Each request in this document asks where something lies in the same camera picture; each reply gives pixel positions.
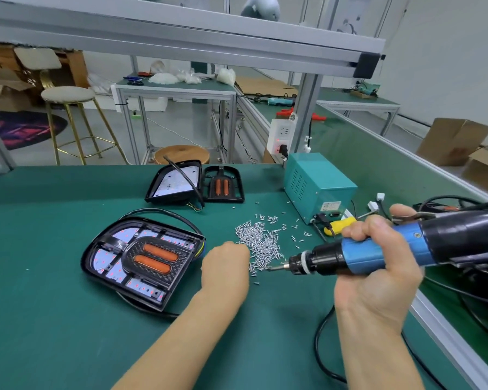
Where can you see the person's left forearm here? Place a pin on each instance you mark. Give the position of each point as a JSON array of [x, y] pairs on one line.
[[179, 349]]

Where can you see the teal power supply box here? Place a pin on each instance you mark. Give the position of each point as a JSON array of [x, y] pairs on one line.
[[317, 184]]

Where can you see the white crumpled bag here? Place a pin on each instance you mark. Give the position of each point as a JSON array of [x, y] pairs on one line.
[[225, 76]]

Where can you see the round beige stool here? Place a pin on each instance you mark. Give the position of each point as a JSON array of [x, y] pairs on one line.
[[67, 95]]

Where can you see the round brown wooden stool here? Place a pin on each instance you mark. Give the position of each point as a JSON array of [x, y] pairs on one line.
[[181, 153]]

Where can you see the heap of small silver screws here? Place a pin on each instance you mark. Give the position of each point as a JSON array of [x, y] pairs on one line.
[[260, 239]]

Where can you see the teal hand tool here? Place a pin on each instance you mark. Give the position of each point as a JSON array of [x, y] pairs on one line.
[[276, 100]]

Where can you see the blue black electric screwdriver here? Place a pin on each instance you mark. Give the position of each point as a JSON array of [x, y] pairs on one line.
[[463, 235]]

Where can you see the aluminium shelf frame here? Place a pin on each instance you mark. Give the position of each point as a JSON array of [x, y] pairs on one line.
[[187, 32]]

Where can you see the person's right hand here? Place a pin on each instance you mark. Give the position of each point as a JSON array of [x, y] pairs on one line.
[[382, 292]]

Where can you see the person's left hand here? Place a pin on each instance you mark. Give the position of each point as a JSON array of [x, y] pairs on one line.
[[226, 272]]

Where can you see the red tool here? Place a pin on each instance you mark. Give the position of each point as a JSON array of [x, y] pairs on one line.
[[286, 113]]

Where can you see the colourful round rug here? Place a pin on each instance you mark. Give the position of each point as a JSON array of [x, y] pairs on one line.
[[24, 127]]

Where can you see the white handheld device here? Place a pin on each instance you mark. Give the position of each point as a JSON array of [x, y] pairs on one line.
[[260, 5]]

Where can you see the white power strip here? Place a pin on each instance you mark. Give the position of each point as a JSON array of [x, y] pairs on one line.
[[279, 135]]

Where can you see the green workbench white legs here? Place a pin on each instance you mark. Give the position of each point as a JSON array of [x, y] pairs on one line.
[[358, 100]]

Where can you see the open brown cardboard carton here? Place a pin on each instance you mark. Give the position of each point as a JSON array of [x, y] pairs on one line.
[[8, 91]]

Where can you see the brown cardboard box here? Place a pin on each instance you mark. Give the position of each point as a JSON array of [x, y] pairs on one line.
[[454, 140], [486, 170]]

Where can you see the yellow plug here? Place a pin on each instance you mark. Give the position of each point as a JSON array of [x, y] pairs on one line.
[[340, 226]]

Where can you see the stack of unassembled lamp housings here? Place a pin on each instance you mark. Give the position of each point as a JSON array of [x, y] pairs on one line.
[[173, 184]]

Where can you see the small green workbench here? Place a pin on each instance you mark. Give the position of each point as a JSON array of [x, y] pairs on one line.
[[175, 87]]

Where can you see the brown wooden cabinet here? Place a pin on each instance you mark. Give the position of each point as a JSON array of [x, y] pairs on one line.
[[75, 67]]

